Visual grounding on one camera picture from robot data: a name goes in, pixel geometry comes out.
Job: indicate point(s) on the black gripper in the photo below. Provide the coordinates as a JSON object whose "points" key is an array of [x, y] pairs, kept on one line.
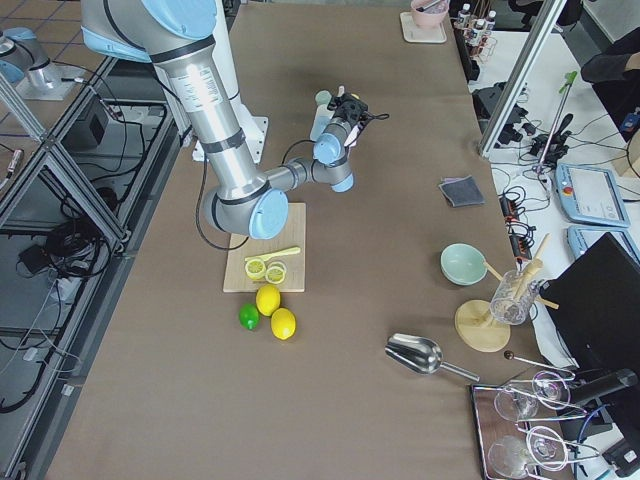
{"points": [[345, 111]]}

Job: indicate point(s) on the mint green cup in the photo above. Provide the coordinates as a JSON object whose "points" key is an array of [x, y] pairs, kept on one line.
{"points": [[323, 97]]}

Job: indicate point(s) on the pink cup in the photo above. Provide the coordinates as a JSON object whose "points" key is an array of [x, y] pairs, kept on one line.
{"points": [[353, 136]]}

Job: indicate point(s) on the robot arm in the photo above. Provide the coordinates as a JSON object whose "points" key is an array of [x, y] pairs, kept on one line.
{"points": [[178, 38]]}

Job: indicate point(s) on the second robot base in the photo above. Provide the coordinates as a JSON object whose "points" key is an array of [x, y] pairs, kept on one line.
{"points": [[26, 65]]}

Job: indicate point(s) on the light blue cup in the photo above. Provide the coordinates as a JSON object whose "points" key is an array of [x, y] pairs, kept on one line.
{"points": [[323, 116]]}

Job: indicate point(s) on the cream plastic tray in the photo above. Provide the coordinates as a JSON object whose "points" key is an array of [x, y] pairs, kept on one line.
{"points": [[428, 29]]}

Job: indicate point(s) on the pink bowl of ice cubes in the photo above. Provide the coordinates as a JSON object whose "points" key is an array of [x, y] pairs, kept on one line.
{"points": [[429, 13]]}

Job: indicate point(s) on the wooden cutting board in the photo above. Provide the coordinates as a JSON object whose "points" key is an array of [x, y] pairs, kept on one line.
{"points": [[293, 234]]}

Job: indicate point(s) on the grey folded cloth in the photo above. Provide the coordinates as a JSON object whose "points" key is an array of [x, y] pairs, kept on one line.
{"points": [[461, 191]]}

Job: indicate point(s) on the small white bottle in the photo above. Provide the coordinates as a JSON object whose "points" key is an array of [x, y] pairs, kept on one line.
{"points": [[490, 21], [477, 32], [463, 17]]}

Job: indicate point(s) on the yellow plastic knife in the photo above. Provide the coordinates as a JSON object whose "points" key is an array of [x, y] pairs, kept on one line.
{"points": [[279, 253]]}

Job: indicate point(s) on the lemon slice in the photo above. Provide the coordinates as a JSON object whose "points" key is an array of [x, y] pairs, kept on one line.
{"points": [[255, 269], [276, 272]]}

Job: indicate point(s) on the green bowl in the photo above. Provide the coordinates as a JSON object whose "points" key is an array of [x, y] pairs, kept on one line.
{"points": [[462, 264]]}

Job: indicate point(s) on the yellow lemon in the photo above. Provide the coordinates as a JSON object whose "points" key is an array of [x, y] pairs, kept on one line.
{"points": [[283, 323], [268, 299]]}

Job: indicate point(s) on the black power strip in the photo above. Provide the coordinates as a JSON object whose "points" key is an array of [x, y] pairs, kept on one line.
{"points": [[518, 232]]}

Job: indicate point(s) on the green lime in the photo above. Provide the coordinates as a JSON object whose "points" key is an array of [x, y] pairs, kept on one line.
{"points": [[249, 316]]}

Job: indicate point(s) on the wooden stand with round base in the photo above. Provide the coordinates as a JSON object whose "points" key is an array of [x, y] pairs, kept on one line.
{"points": [[474, 322]]}

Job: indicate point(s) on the clear glass on stand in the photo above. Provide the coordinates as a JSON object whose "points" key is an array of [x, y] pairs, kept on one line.
{"points": [[513, 299]]}

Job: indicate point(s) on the shiny metal scoop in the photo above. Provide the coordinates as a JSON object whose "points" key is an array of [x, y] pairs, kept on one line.
{"points": [[422, 355]]}

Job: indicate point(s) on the black monitor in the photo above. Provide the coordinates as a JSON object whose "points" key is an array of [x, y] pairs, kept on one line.
{"points": [[598, 314]]}

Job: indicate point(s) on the wine glass rack tray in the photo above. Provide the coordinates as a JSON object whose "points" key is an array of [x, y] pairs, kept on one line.
{"points": [[535, 428]]}

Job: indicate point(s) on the aluminium frame post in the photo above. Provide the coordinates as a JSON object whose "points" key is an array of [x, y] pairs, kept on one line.
{"points": [[541, 29]]}

